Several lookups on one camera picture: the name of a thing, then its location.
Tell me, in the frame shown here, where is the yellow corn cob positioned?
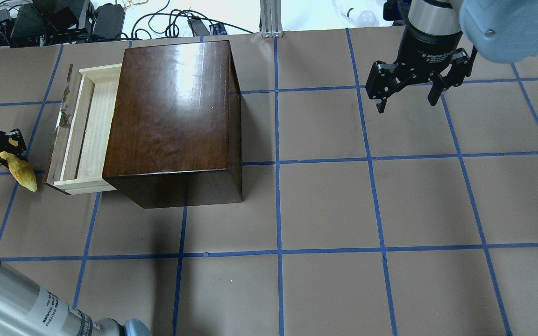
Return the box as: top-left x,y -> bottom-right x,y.
0,151 -> 38,193

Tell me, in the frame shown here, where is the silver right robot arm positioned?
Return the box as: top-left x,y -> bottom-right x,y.
365,0 -> 538,113

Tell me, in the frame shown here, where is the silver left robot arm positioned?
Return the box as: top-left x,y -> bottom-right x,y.
0,129 -> 151,336

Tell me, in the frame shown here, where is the white light bulb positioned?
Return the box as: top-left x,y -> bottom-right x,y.
345,8 -> 379,28

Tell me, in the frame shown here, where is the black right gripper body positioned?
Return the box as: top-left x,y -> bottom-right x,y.
393,26 -> 462,85

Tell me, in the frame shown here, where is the black power adapter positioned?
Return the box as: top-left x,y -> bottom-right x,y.
92,3 -> 125,40

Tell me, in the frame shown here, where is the aluminium frame post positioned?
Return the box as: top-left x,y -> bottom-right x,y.
260,0 -> 283,38

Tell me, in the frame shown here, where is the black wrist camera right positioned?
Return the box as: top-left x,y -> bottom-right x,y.
382,0 -> 412,26

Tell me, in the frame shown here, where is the wooden drawer with white handle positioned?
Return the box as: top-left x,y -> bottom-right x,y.
43,64 -> 122,195

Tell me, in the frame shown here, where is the dark wooden drawer cabinet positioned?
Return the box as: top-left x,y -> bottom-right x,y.
102,40 -> 243,209

